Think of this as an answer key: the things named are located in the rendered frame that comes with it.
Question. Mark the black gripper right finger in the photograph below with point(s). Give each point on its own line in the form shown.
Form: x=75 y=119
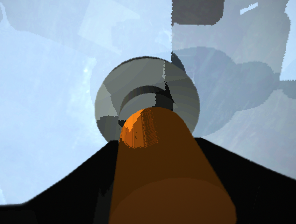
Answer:
x=260 y=195

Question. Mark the orange cylinder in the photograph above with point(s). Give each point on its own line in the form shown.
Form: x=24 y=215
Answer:
x=163 y=177

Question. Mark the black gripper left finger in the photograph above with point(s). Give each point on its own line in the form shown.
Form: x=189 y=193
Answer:
x=83 y=196

